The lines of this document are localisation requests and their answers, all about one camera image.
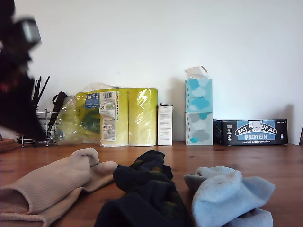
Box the beige ribbed sock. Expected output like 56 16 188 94
0 148 100 216
0 161 118 227

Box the light blue sock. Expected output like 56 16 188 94
183 165 275 227
191 170 276 225

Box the white carton black top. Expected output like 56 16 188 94
157 103 174 146

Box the thin black stick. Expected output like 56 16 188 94
32 76 42 106
35 76 51 105

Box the yellow paper towel pack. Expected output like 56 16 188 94
56 82 159 147

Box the white tissue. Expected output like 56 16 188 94
184 66 209 81

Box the blue cloud tissue box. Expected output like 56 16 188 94
184 79 213 114

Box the grey cloud tissue box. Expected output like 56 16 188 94
184 112 213 146

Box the black Eat Natural bar box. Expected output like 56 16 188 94
212 119 288 147

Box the dark long-handled utensil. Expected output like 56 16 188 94
46 91 68 140

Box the grey arm camera box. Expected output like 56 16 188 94
14 16 43 50

